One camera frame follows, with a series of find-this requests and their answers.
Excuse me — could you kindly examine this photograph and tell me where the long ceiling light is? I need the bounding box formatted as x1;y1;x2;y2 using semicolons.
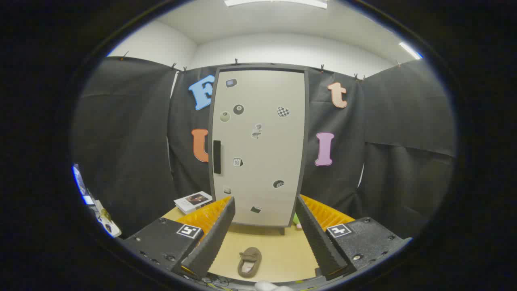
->
224;0;328;9

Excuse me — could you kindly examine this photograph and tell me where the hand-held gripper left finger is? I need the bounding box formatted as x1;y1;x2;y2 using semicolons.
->
120;196;236;280

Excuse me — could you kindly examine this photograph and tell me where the small ceiling light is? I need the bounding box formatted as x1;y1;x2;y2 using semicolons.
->
399;42;422;60

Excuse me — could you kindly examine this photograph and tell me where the brown fuzzy slipper shoe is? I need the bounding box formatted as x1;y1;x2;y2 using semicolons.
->
237;247;262;278

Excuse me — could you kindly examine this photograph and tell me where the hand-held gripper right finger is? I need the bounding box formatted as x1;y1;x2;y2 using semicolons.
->
295;194;413;281

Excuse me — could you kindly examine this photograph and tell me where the black backdrop cloth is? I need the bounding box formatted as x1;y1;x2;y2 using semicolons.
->
72;57;457;239

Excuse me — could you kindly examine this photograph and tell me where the black door handle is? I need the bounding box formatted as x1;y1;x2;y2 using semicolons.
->
213;140;222;174

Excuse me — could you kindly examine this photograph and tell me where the dark grey shoe cabinet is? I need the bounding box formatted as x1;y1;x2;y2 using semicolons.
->
207;63;311;236

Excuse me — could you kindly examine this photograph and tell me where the white book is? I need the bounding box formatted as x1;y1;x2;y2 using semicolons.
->
174;191;213;215

